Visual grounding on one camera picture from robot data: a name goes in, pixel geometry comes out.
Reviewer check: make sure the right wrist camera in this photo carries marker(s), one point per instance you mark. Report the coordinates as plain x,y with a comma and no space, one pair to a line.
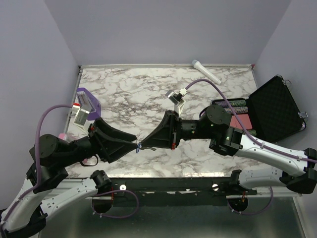
177,99

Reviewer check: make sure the blue key tag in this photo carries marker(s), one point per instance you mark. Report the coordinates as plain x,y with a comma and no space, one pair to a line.
139,147

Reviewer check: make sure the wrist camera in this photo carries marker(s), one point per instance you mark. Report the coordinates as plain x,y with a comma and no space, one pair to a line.
81,116
177,99

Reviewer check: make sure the silver key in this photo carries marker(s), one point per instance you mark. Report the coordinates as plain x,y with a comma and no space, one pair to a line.
150,148

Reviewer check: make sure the white microphone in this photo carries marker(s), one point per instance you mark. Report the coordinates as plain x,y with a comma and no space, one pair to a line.
198,66

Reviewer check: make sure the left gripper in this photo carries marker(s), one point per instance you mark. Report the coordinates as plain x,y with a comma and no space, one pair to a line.
98,131

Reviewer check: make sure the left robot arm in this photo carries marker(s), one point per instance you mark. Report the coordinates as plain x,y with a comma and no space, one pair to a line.
29,212

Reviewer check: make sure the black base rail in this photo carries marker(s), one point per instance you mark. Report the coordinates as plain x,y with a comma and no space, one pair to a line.
161,192

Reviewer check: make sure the purple metronome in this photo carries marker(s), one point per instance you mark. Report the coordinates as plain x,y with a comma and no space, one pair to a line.
84,97

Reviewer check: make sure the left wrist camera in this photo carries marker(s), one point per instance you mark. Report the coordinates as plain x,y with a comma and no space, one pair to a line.
81,116

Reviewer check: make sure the black poker chip case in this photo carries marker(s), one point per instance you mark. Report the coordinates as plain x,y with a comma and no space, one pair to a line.
270,113

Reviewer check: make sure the pink metronome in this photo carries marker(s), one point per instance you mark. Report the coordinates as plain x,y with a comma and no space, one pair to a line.
67,137

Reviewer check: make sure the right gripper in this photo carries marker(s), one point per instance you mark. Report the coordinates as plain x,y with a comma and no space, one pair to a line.
167,135

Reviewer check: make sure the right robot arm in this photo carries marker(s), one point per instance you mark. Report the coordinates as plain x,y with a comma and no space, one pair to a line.
293,169

